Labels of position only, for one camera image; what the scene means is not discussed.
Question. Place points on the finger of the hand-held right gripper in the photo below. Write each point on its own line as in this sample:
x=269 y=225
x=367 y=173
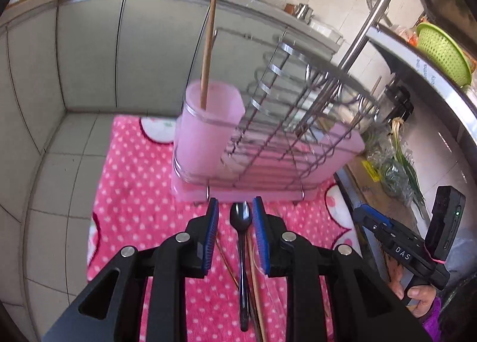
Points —
x=367 y=215

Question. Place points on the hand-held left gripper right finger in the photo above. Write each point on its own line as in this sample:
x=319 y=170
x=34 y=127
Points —
x=261 y=230

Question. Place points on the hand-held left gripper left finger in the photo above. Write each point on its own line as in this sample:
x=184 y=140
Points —
x=212 y=230

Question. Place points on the black plastic spoon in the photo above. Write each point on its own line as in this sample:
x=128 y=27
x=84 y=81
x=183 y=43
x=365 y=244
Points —
x=241 y=215

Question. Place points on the wooden chopstick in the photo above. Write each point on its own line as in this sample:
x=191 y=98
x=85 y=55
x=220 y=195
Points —
x=257 y=290
x=229 y=267
x=208 y=47

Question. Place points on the pink plastic utensil cup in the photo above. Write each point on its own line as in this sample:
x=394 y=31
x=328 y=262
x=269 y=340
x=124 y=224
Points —
x=208 y=133
x=346 y=144

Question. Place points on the person's right forearm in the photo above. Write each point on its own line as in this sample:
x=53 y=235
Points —
x=432 y=327

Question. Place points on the person's right hand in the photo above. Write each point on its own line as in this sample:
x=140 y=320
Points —
x=421 y=297

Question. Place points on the cardboard box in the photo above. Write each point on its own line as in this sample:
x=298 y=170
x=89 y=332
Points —
x=372 y=182

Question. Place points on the pink plastic drip tray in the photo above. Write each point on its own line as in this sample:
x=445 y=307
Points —
x=193 y=193

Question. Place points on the green onions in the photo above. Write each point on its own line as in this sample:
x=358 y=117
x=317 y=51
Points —
x=408 y=170

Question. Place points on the plastic bag of greens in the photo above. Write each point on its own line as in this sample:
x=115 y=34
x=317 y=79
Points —
x=384 y=155

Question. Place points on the pink polka dot blanket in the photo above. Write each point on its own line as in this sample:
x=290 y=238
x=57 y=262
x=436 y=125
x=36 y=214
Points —
x=141 y=193

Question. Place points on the black appliance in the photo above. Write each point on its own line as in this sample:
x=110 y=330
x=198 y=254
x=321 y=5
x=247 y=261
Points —
x=400 y=100

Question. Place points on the round metal storage shelf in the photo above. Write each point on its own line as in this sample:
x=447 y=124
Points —
x=428 y=77

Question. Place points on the green plastic colander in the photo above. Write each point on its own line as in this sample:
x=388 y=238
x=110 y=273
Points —
x=441 y=51

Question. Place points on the clear plastic container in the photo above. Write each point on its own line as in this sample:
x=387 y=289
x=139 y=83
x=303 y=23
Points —
x=324 y=31

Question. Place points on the small steel pot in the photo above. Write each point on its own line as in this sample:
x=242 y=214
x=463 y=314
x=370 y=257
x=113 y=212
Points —
x=305 y=12

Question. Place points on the grey kitchen cabinet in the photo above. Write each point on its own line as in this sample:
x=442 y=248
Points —
x=93 y=47

